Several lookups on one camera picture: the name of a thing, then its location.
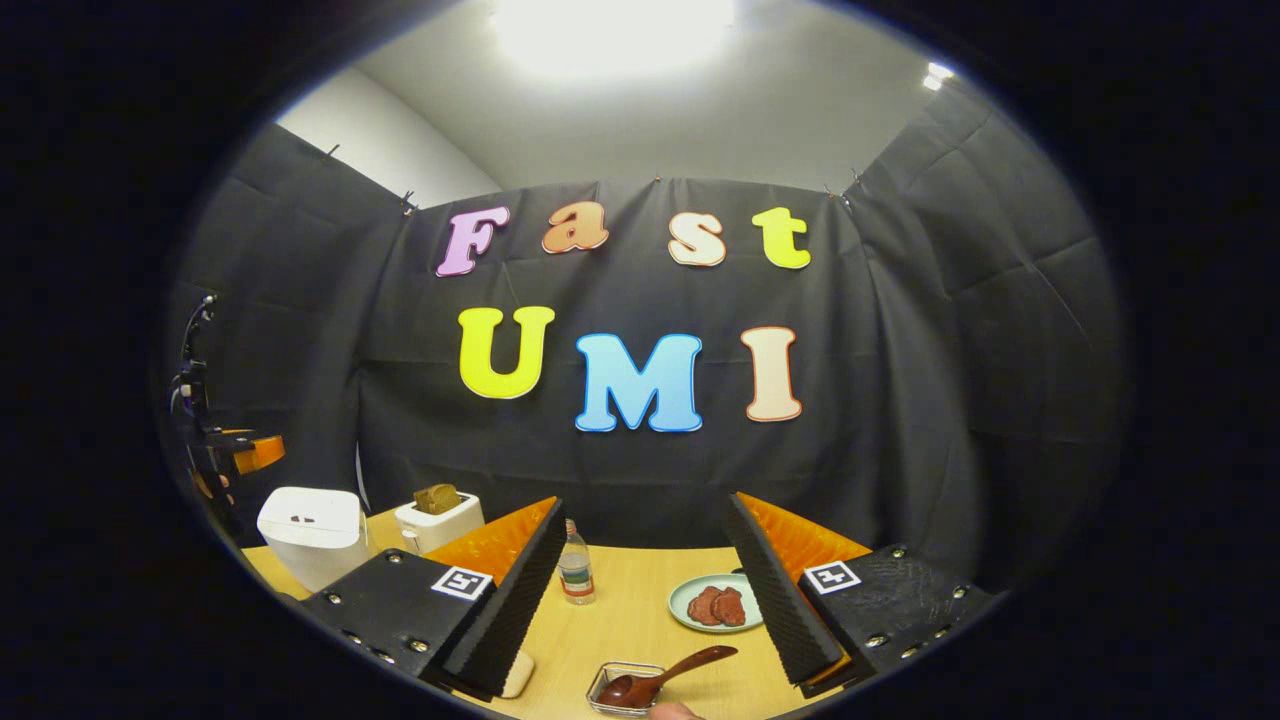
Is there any pale green plate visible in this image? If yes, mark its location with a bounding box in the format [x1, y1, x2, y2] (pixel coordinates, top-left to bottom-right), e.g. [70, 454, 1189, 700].
[668, 573, 766, 635]

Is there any white toaster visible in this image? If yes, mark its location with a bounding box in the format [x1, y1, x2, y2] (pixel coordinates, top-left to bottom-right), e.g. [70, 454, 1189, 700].
[394, 492, 486, 556]

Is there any large ceiling light panel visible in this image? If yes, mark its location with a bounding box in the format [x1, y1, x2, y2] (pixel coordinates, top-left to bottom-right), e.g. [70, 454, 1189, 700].
[490, 0, 736, 86]

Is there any white rice cooker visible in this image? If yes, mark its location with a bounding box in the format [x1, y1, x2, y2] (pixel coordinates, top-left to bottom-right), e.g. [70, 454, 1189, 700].
[257, 487, 371, 593]

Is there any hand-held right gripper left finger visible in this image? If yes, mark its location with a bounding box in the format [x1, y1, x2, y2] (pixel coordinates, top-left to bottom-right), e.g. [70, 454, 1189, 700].
[298, 497, 567, 701]

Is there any brown wooden spoon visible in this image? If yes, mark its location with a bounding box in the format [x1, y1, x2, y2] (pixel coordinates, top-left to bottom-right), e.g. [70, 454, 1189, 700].
[597, 645, 739, 711]

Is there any black backdrop cloth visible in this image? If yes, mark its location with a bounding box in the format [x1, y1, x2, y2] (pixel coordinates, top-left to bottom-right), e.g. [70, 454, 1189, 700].
[165, 85, 1126, 591]

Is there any clear plastic bottle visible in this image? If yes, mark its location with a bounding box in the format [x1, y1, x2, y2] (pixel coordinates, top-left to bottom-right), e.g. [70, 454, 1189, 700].
[558, 519, 598, 606]

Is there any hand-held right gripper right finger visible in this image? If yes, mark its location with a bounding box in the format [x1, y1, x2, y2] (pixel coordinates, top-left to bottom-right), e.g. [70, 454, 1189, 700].
[720, 492, 998, 693]

